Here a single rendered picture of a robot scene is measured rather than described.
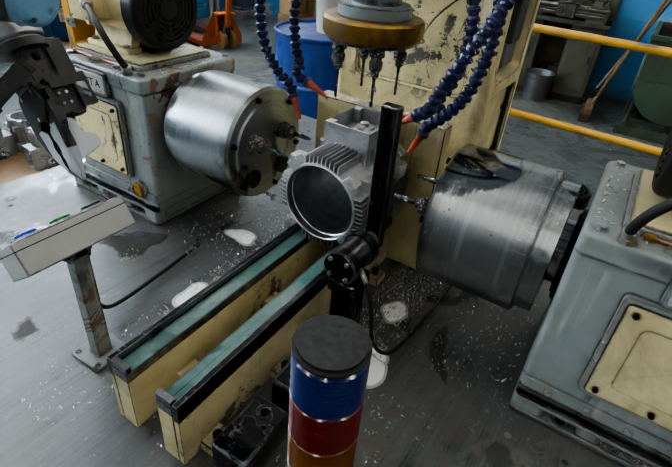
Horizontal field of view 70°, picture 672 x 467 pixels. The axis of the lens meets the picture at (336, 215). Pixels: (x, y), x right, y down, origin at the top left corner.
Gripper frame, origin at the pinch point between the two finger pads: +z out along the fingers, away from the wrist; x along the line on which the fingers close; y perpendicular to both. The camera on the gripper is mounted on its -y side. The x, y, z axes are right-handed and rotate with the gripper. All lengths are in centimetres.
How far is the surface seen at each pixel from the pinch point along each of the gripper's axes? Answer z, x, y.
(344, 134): 11.9, -21.9, 38.7
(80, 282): 15.4, 2.0, -6.5
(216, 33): -117, 356, 389
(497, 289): 42, -45, 29
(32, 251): 7.9, -3.8, -11.9
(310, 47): -26, 91, 192
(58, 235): 7.4, -3.8, -8.0
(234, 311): 31.9, -6.1, 10.3
